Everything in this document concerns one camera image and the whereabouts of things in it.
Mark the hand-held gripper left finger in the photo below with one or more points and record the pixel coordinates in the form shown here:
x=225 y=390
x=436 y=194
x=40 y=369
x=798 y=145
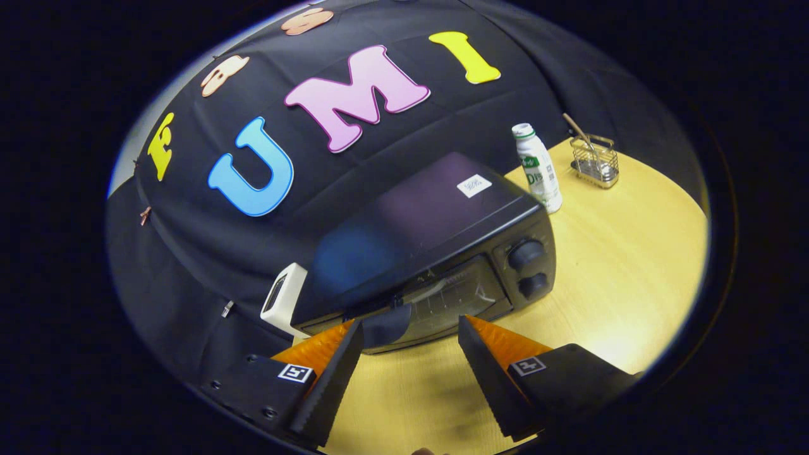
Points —
x=335 y=385

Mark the black toaster oven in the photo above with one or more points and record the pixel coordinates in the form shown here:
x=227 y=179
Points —
x=430 y=215

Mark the wooden stick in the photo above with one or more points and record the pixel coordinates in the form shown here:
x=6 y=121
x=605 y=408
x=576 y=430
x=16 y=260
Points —
x=576 y=129

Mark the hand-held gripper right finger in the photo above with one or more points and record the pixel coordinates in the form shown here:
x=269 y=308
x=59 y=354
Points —
x=490 y=379

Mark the white green-label drink bottle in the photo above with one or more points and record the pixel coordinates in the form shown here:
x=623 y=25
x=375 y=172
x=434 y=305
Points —
x=537 y=170

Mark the white pop-up toaster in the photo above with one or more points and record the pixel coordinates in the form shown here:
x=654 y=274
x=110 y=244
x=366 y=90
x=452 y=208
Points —
x=287 y=303

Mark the silver metal clip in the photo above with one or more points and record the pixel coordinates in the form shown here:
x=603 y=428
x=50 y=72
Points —
x=227 y=309

